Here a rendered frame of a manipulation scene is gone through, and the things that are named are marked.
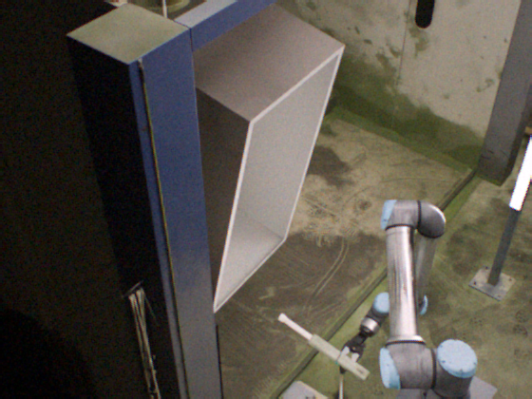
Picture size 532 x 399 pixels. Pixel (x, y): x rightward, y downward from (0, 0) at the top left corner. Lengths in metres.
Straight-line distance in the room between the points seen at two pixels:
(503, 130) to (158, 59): 3.36
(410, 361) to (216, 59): 1.28
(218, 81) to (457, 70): 2.33
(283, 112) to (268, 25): 0.49
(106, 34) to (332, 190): 3.15
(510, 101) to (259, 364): 2.14
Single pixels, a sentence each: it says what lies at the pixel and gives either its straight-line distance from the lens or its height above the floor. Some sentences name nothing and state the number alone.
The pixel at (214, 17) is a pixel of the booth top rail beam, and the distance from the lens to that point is 1.65.
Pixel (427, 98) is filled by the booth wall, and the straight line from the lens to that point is 4.81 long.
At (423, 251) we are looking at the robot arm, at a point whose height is 0.91.
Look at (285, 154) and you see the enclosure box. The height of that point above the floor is 1.00.
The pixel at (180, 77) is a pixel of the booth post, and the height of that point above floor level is 2.19.
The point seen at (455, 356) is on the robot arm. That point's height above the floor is 0.91.
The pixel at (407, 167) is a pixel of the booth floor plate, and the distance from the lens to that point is 4.83.
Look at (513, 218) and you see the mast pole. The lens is 3.89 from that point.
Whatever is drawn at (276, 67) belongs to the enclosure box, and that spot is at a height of 1.65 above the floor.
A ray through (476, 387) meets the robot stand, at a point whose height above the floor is 0.64.
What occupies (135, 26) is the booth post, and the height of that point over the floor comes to 2.29.
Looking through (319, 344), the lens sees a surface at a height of 0.39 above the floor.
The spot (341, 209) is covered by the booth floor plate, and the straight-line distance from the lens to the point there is 4.47.
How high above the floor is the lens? 3.06
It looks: 46 degrees down
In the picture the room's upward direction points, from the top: 2 degrees clockwise
